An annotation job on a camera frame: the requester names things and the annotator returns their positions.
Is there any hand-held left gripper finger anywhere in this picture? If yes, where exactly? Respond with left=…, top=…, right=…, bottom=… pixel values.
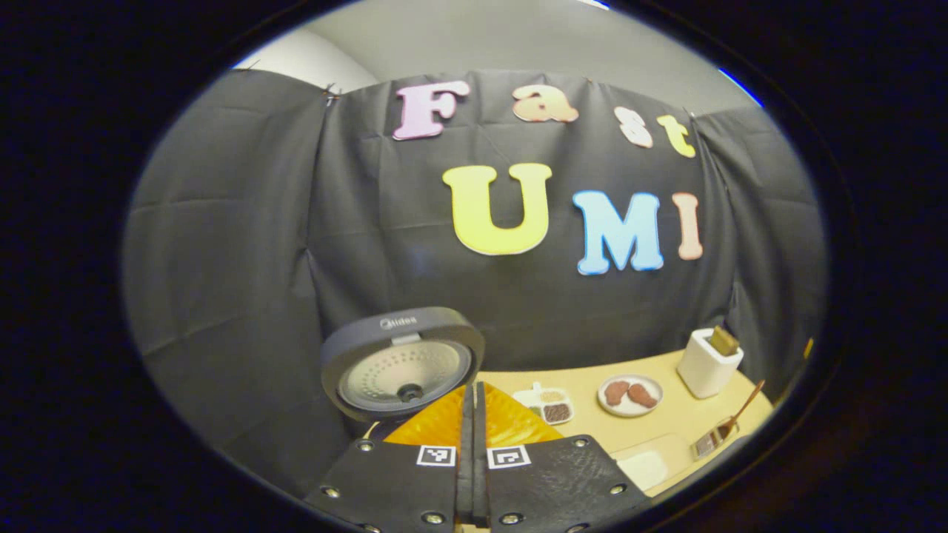
left=475, top=381, right=652, bottom=533
left=304, top=383, right=475, bottom=533

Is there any dark grey rice cooker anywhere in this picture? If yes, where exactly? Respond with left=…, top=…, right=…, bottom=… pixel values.
left=321, top=307, right=486, bottom=445

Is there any brown wooden spoon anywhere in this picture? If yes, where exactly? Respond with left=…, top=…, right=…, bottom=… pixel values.
left=710, top=380, right=767, bottom=446

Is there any white divided bean dish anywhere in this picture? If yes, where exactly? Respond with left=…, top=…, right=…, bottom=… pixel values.
left=513, top=383, right=575, bottom=426

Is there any round white plate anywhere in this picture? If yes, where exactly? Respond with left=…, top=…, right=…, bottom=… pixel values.
left=598, top=374, right=664, bottom=418

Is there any clear glass dish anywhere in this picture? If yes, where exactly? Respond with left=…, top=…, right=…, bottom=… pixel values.
left=611, top=433, right=695, bottom=497

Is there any white toaster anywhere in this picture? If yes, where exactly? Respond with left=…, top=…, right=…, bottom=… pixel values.
left=677, top=328, right=744, bottom=399

